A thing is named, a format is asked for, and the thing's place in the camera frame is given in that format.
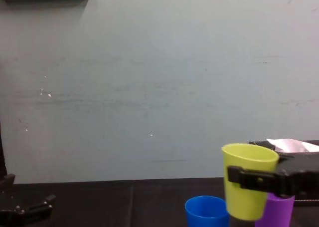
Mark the white tissue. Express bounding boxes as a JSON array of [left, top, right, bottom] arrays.
[[266, 138, 319, 154]]

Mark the black tissue box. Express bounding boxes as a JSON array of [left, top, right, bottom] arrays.
[[249, 140, 319, 207]]

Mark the yellow-green plastic cup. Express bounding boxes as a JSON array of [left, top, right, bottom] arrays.
[[221, 143, 280, 222]]

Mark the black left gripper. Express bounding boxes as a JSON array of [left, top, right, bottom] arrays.
[[0, 173, 57, 227]]

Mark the purple plastic cup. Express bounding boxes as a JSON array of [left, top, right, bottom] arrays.
[[254, 193, 296, 227]]

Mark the blue plastic cup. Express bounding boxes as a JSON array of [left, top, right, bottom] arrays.
[[184, 195, 230, 227]]

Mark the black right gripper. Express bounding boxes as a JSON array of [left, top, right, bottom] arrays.
[[227, 165, 319, 199]]

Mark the black table cloth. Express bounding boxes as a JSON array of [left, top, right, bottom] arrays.
[[0, 178, 319, 227]]

